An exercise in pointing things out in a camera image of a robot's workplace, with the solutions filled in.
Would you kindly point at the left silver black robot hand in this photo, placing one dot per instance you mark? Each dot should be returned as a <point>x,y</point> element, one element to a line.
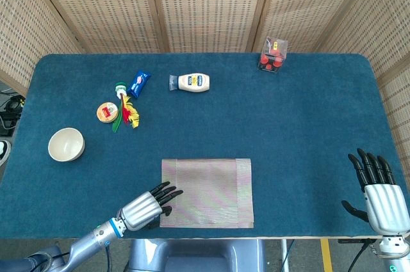
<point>141,209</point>

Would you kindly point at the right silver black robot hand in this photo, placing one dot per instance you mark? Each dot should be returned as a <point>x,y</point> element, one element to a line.
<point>384,206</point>

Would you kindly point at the beige woven placemat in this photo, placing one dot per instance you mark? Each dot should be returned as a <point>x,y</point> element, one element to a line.
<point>211,193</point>

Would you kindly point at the white bowl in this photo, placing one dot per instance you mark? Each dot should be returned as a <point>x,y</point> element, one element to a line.
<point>66,144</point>

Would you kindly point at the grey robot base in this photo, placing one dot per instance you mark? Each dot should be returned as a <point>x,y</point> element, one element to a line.
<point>198,256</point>

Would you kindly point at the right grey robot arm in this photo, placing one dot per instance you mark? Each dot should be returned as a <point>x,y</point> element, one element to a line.
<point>392,252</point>

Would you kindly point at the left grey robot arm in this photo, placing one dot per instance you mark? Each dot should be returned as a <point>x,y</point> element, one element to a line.
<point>93,241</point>

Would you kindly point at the black rectangular label plate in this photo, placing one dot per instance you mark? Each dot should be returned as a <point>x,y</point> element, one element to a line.
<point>357,240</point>

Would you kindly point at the colourful feather shuttlecock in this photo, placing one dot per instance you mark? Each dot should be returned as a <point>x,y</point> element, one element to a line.
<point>125,113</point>

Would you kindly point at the round yellow tin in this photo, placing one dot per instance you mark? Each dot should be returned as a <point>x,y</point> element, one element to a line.
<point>107,112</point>

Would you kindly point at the white table leg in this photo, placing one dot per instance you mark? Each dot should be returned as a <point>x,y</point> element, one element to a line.
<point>284,257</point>

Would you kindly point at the blue tablecloth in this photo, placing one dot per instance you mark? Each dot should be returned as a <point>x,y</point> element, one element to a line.
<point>320,99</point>

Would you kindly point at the blue snack packet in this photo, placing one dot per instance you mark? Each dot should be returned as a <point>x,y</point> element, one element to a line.
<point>138,84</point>

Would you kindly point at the mayonnaise squeeze bottle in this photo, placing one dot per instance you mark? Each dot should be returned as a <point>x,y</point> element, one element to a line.
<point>193,82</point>

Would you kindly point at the white black shoe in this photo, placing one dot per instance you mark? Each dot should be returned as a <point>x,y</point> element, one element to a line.
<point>4,152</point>

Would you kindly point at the clear box with red toy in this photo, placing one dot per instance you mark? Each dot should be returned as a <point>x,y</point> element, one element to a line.
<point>271,59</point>

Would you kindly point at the woven folding screen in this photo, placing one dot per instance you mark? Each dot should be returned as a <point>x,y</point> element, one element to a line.
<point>208,6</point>

